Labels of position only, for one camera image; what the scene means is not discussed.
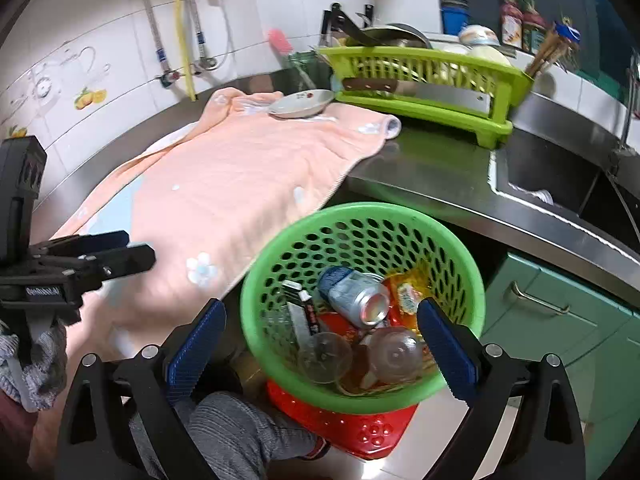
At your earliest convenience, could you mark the bundle of wooden chopsticks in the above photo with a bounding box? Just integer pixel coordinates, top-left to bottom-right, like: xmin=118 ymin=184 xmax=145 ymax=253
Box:
xmin=525 ymin=22 xmax=583 ymax=78

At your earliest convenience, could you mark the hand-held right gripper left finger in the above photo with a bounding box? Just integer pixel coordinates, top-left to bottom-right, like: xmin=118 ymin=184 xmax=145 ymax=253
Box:
xmin=55 ymin=297 xmax=228 ymax=480

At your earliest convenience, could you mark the stainless steel sink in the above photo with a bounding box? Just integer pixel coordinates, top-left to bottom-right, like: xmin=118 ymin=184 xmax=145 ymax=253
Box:
xmin=487 ymin=127 xmax=640 ymax=241

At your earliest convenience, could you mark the yellow gas hose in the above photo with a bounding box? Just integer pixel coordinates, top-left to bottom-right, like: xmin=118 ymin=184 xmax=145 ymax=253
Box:
xmin=174 ymin=0 xmax=197 ymax=102

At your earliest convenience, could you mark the blue jar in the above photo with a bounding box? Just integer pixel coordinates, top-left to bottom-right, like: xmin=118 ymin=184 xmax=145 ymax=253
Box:
xmin=440 ymin=0 xmax=471 ymax=37

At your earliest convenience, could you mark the red-label sauce jar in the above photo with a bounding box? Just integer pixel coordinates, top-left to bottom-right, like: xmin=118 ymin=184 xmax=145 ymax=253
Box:
xmin=521 ymin=2 xmax=547 ymax=54
xmin=500 ymin=0 xmax=524 ymax=50

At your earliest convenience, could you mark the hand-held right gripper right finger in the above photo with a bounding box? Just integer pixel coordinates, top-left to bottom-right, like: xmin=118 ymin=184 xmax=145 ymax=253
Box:
xmin=416 ymin=297 xmax=586 ymax=480

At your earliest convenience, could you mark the red plastic stool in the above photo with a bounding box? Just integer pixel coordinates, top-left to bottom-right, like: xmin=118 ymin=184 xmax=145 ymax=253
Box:
xmin=265 ymin=380 xmax=421 ymax=461

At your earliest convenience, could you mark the person's left hand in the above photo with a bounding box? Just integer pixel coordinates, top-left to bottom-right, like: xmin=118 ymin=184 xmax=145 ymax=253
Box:
xmin=0 ymin=317 xmax=68 ymax=413

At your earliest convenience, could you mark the metal faucet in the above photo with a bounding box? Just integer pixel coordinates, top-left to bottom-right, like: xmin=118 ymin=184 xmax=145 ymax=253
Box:
xmin=607 ymin=50 xmax=640 ymax=176

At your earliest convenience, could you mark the blue and silver drink can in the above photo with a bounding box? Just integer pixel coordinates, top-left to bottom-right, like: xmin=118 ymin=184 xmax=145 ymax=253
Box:
xmin=317 ymin=266 xmax=391 ymax=329

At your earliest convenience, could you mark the peach flower-print towel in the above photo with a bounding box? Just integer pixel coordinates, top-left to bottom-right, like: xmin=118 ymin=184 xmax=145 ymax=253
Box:
xmin=27 ymin=86 xmax=403 ymax=468

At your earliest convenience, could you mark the cleaver with wooden handle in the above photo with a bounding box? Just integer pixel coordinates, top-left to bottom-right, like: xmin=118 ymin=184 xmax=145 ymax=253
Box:
xmin=341 ymin=77 xmax=493 ymax=113

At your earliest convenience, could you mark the person's left forearm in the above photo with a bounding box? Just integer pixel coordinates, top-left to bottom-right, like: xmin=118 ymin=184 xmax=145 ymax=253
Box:
xmin=0 ymin=392 xmax=43 ymax=480

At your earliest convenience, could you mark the green cabinet drawer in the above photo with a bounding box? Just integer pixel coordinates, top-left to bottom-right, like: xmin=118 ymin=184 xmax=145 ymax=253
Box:
xmin=480 ymin=250 xmax=640 ymax=480

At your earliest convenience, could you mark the yellow plastic wrapper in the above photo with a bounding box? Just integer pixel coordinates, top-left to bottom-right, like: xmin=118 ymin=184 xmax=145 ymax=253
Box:
xmin=384 ymin=267 xmax=433 ymax=333

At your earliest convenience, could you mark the black frying pan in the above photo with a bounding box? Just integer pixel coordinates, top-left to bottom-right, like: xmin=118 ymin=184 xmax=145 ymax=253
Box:
xmin=345 ymin=22 xmax=433 ymax=51

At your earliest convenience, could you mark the green perforated plastic basket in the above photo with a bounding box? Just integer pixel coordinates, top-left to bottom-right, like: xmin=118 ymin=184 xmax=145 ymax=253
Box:
xmin=239 ymin=201 xmax=487 ymax=416

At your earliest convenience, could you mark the person's grey trouser leg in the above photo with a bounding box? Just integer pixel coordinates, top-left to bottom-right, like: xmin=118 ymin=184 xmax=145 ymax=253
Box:
xmin=127 ymin=392 xmax=331 ymax=480

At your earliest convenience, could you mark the lime green dish rack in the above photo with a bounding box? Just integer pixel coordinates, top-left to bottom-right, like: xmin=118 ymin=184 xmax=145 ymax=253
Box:
xmin=317 ymin=45 xmax=536 ymax=150

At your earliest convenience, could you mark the white bowl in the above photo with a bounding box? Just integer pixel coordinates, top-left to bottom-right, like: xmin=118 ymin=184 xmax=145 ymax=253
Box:
xmin=430 ymin=42 xmax=512 ymax=81

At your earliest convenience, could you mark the red and gold drink bottle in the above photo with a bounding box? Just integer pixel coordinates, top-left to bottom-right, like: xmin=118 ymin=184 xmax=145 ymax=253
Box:
xmin=345 ymin=326 xmax=427 ymax=393

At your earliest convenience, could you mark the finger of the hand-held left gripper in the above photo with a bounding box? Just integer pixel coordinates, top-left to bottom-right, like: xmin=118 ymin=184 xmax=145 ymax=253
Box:
xmin=30 ymin=230 xmax=131 ymax=259
xmin=65 ymin=243 xmax=157 ymax=293

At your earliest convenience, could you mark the metal cabinet handle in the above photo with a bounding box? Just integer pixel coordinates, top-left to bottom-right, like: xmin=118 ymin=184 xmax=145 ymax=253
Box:
xmin=510 ymin=280 xmax=571 ymax=316

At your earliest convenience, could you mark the patterned ceramic bowl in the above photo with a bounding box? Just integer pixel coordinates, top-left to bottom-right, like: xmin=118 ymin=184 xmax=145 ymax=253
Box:
xmin=457 ymin=25 xmax=501 ymax=47

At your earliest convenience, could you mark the dark red drink can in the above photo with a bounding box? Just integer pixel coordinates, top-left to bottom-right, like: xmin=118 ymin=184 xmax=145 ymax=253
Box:
xmin=281 ymin=280 xmax=322 ymax=337

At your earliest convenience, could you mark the braided metal hose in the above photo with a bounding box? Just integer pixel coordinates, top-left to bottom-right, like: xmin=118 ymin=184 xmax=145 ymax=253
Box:
xmin=187 ymin=0 xmax=236 ymax=71
xmin=135 ymin=0 xmax=173 ymax=78

